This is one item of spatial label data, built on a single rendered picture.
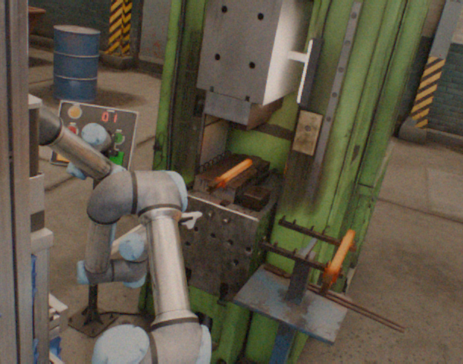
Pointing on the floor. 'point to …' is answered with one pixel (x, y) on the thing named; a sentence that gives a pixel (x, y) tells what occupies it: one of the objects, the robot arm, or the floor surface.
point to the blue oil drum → (76, 63)
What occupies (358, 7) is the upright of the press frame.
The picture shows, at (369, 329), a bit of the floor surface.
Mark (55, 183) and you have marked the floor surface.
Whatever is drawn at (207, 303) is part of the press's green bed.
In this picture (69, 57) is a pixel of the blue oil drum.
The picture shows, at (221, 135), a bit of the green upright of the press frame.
